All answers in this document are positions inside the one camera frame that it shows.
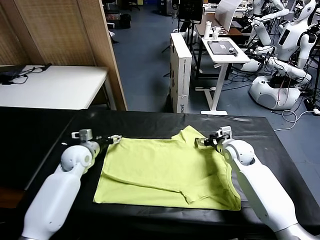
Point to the tall white cardboard box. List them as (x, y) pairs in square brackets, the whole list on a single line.
[(181, 75)]

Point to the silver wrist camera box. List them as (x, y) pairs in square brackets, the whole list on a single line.
[(83, 135), (225, 132)]

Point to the black power strip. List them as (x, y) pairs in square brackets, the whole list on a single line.
[(308, 103)]

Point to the flat black device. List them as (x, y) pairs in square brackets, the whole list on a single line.
[(8, 74)]

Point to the white humanoid robot with base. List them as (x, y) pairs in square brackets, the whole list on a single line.
[(290, 40)]

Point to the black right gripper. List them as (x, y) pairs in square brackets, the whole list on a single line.
[(215, 143)]

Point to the black tripod stand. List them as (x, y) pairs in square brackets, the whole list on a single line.
[(191, 37)]

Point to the white folding table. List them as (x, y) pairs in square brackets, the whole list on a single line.
[(55, 85)]

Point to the wooden partition screen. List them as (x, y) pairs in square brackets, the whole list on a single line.
[(62, 32)]

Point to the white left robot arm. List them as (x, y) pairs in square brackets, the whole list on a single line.
[(60, 187)]

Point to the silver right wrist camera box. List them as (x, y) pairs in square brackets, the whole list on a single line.
[(225, 132)]

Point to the brown wooden desk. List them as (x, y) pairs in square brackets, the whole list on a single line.
[(236, 31)]

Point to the grey closed laptop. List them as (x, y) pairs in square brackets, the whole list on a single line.
[(221, 48)]

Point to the black cloth table cover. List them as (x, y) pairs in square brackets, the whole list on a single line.
[(150, 125), (25, 135)]

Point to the curved white panel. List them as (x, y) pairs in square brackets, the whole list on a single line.
[(226, 15)]

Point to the black waste bin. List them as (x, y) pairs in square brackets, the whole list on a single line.
[(125, 22)]

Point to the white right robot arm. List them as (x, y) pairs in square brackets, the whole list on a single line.
[(260, 190)]

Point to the white cup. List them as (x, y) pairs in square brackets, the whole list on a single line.
[(216, 35)]

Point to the yellow-green t-shirt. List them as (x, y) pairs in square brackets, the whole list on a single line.
[(160, 170)]

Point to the black monitor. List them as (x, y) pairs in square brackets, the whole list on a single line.
[(190, 11)]

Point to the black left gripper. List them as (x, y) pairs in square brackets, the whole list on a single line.
[(103, 141)]

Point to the white standing desk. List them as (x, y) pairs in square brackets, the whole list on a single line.
[(225, 58)]

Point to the white drink bottle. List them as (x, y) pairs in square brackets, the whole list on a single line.
[(207, 31)]

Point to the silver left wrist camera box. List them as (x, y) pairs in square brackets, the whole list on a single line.
[(83, 135)]

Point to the small black desk gadget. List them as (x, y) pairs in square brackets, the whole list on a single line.
[(233, 52)]

